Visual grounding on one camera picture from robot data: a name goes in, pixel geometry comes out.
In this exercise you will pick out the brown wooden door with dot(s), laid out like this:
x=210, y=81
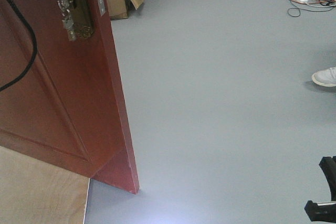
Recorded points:
x=62, y=101

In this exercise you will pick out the right white sneaker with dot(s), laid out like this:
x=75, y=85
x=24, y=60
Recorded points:
x=325, y=78

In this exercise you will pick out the plywood base board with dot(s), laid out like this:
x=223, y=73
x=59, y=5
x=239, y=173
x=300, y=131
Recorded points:
x=33, y=191

